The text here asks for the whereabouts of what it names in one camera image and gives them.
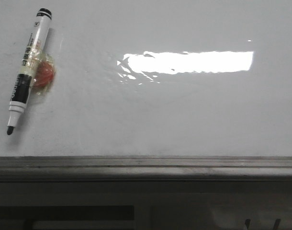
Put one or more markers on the black white whiteboard marker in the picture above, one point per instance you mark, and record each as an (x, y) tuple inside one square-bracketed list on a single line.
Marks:
[(30, 62)]

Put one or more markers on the white whiteboard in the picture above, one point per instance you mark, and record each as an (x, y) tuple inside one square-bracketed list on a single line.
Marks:
[(153, 78)]

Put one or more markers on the grey aluminium whiteboard frame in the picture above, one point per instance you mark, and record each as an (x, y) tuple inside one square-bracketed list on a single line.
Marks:
[(149, 168)]

